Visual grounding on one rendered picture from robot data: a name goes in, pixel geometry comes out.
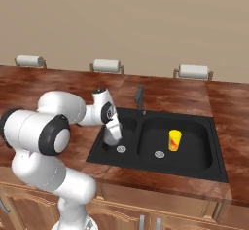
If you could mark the wooden cupboard door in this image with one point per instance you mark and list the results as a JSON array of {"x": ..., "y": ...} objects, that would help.
[
  {"x": 113, "y": 219},
  {"x": 201, "y": 224},
  {"x": 30, "y": 209}
]

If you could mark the black double basin sink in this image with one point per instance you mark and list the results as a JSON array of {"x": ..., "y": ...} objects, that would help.
[{"x": 191, "y": 162}]

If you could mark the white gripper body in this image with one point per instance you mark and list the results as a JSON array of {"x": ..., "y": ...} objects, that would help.
[{"x": 113, "y": 133}]

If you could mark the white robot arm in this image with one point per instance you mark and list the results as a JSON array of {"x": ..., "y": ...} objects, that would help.
[{"x": 32, "y": 133}]

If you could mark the yellow cup with red print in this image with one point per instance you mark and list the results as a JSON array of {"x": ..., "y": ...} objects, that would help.
[{"x": 174, "y": 139}]

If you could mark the white cushioned stool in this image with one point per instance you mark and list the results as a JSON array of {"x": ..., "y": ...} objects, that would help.
[
  {"x": 29, "y": 60},
  {"x": 107, "y": 65},
  {"x": 193, "y": 71}
]

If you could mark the black sink tap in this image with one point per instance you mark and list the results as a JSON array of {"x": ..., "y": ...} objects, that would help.
[{"x": 139, "y": 100}]

